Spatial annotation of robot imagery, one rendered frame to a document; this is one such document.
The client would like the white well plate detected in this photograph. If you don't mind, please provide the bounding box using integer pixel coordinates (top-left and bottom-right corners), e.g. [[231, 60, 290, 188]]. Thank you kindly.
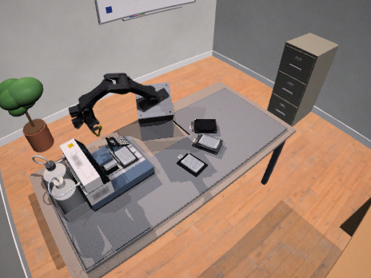
[[181, 154, 204, 172], [198, 134, 220, 149], [114, 146, 136, 165]]

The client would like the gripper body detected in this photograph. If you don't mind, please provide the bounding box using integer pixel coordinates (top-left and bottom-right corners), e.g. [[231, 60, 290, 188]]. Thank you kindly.
[[84, 113, 100, 132]]

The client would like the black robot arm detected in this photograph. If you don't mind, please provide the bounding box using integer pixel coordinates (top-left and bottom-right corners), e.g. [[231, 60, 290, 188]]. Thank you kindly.
[[69, 73, 169, 129]]

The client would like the translucent grey bottle with cap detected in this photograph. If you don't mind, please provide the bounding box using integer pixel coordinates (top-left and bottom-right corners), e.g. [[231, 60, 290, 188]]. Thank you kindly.
[[52, 177, 86, 214]]

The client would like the grey bottle with black cap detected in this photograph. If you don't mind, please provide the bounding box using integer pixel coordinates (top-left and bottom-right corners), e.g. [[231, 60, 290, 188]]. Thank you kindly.
[[43, 161, 72, 189]]

